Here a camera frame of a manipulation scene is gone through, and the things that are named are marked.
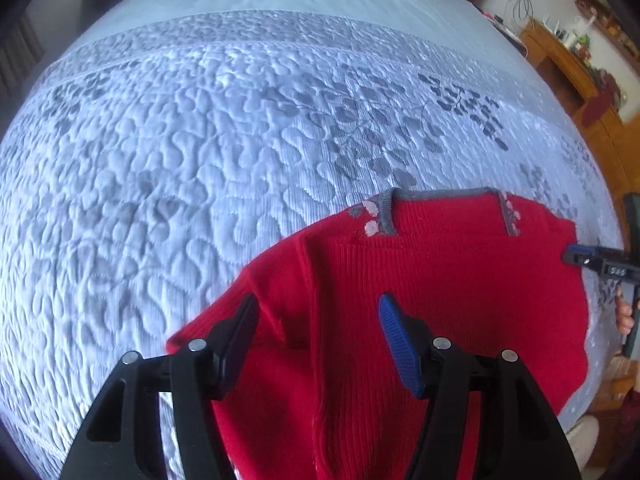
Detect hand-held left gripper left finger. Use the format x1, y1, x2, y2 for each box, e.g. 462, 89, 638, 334
59, 292, 261, 480

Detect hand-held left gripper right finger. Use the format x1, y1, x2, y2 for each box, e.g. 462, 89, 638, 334
378, 292, 583, 480

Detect dark red hanging cloth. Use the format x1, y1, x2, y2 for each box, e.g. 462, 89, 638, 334
582, 72, 619, 129

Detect beige curtain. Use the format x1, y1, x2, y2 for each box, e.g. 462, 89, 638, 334
0, 15, 46, 97

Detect wooden wall shelf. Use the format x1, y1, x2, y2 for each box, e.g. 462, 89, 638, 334
575, 0, 640, 58

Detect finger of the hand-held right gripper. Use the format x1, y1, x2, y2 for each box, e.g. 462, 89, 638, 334
562, 242, 640, 282

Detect wooden desk with clutter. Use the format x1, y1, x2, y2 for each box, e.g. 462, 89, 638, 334
520, 22, 640, 201

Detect red knitted sweater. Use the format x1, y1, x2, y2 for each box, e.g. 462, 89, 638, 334
165, 187, 592, 480

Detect blue quilted bedspread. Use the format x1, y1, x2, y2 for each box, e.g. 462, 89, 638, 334
0, 0, 626, 480

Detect person's white trousers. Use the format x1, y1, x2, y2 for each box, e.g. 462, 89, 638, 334
565, 415, 601, 480

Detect person's right hand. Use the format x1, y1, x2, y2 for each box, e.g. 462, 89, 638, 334
615, 297, 637, 336

